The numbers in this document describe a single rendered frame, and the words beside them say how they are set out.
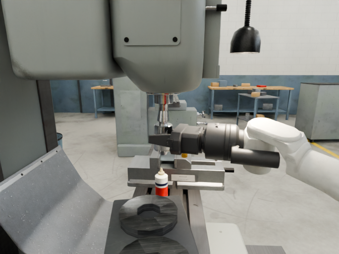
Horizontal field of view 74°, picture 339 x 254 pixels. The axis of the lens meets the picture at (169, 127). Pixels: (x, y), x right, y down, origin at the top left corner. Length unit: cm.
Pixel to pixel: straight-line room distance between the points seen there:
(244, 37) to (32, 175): 65
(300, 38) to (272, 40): 80
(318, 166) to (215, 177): 41
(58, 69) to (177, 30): 24
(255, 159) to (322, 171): 11
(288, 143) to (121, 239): 34
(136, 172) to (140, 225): 50
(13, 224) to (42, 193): 11
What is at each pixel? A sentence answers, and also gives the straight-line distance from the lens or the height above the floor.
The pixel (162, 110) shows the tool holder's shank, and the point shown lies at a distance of 55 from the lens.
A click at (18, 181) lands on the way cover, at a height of 109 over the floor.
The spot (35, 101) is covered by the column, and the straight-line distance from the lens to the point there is 75.
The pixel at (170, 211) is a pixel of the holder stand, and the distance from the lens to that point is 36.
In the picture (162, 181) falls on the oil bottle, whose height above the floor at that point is 102.
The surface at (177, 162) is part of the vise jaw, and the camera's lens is 79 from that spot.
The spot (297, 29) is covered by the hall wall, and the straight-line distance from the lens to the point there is 789.
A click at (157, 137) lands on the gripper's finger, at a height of 120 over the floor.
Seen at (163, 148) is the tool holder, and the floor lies 117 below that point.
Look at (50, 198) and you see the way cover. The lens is 73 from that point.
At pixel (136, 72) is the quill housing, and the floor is 135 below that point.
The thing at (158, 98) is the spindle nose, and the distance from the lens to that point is 53.
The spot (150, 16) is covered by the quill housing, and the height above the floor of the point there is 146.
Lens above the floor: 136
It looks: 14 degrees down
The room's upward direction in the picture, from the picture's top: straight up
